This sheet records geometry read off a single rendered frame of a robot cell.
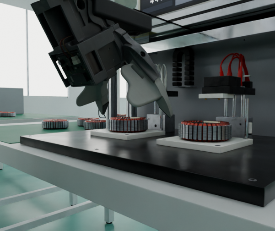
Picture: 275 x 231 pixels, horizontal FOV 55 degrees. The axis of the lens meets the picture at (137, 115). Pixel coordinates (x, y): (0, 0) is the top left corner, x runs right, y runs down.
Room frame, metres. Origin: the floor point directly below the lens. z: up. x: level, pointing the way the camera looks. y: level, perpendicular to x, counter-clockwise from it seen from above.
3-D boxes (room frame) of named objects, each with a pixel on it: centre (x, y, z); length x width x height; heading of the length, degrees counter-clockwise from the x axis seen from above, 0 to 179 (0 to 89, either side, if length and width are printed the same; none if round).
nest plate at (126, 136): (0.75, 0.03, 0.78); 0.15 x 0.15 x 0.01; 46
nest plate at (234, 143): (0.58, -0.15, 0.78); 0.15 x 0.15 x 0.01; 46
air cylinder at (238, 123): (0.68, -0.25, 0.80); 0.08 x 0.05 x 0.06; 46
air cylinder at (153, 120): (0.85, -0.07, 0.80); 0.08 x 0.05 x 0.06; 46
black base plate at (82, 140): (0.67, -0.07, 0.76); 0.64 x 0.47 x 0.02; 46
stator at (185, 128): (0.58, -0.15, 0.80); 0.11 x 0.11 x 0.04
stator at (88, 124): (1.11, 0.17, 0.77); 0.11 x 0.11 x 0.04
